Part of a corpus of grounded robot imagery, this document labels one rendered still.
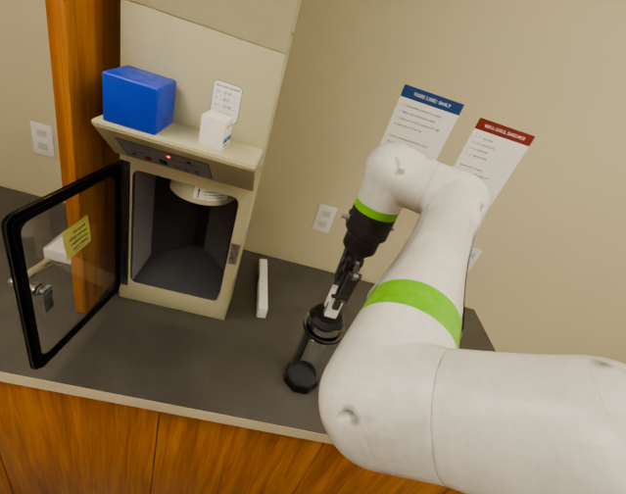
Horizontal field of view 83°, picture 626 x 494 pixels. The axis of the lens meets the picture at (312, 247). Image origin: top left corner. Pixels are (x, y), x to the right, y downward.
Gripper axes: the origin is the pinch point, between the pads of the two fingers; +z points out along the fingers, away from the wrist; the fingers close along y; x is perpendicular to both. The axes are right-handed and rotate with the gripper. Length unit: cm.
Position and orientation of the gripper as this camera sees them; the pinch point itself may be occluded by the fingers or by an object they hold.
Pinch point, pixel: (334, 302)
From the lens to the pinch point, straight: 87.1
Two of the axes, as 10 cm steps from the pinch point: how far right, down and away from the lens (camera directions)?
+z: -2.9, 8.0, 5.3
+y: -0.2, 5.4, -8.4
